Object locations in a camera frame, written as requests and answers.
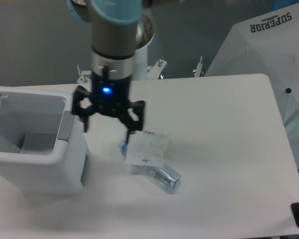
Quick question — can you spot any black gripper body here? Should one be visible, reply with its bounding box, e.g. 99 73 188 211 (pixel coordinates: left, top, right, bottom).
91 73 132 118

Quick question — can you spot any crushed clear plastic bottle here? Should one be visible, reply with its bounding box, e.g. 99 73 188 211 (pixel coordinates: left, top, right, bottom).
117 139 182 195

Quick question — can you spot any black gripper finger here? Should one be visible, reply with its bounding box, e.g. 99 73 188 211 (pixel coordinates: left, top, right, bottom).
71 85 98 133
119 100 145 143

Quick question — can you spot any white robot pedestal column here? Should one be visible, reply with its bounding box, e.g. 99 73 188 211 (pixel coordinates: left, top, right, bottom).
132 14 154 81

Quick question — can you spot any white pedestal base bracket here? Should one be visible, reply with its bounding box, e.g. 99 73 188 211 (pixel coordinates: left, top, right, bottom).
77 56 205 84

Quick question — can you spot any white umbrella with lettering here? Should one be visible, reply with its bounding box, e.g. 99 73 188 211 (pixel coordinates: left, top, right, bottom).
206 3 299 121

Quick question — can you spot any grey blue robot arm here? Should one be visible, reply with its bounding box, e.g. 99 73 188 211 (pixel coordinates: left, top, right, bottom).
67 0 181 140

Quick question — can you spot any white plastic pouch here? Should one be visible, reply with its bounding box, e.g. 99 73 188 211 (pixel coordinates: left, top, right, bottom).
126 131 170 168

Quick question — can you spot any white push-lid trash can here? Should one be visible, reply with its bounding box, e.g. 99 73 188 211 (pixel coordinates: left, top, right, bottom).
0 86 89 195

